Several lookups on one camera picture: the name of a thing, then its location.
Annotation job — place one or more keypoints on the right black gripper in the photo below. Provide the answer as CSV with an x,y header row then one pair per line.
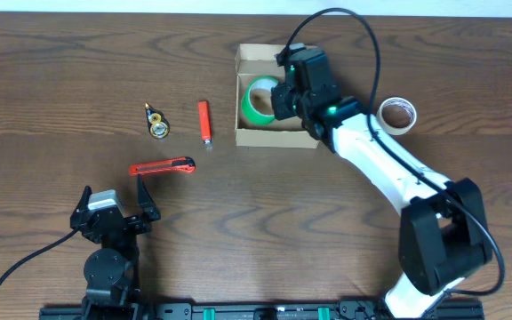
x,y
277,93

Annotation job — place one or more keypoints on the black yellow correction tape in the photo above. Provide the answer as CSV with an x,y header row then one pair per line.
x,y
158,126

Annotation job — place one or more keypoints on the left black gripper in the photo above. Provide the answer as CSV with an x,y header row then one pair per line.
x,y
151,212

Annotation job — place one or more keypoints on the red utility knife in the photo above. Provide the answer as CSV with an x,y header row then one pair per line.
x,y
180,164

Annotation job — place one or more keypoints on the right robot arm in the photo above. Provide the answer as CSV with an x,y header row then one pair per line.
x,y
443,235

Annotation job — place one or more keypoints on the cardboard box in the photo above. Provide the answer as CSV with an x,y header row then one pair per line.
x,y
254,60

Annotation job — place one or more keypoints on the green tape roll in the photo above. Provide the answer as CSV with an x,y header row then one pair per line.
x,y
256,103

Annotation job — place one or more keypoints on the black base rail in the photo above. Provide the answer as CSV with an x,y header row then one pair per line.
x,y
343,310

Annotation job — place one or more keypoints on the white tape roll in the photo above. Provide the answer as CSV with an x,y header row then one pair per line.
x,y
406,106

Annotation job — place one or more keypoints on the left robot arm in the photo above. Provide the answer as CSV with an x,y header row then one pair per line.
x,y
112,272

